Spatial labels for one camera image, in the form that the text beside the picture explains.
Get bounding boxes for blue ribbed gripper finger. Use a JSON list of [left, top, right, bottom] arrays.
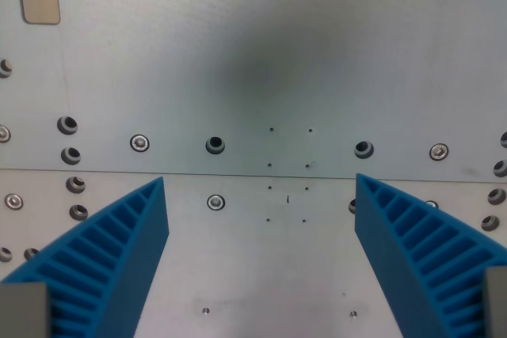
[[0, 176, 170, 338], [354, 173, 507, 338]]

